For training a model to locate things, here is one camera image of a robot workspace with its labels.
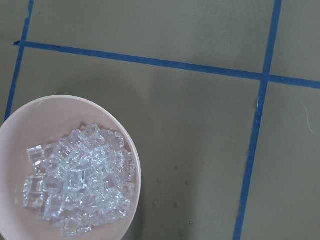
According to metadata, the pile of clear ice cubes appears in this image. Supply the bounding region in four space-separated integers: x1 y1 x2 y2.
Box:
22 123 136 237

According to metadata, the pink bowl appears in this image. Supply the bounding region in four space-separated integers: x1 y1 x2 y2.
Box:
0 95 142 240

